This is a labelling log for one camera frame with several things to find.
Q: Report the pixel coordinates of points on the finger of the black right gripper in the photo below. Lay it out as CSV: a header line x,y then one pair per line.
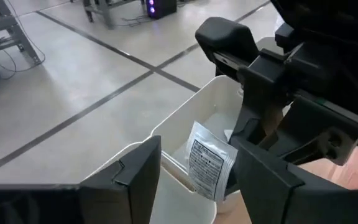
x,y
259,87
315,133

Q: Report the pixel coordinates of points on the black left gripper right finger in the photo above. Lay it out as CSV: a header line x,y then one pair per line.
x,y
269,199

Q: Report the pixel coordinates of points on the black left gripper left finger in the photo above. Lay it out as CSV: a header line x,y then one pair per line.
x,y
129,193

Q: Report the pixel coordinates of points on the white packet with dark print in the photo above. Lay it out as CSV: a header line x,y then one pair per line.
x,y
208,168

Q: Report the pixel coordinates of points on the white plastic bin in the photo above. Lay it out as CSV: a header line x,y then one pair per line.
x,y
197,109
179,205

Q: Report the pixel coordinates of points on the black computer with purple lights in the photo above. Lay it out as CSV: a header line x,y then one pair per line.
x,y
163,7

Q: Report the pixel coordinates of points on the grey metal table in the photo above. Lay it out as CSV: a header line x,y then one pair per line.
x,y
104,9
8,25

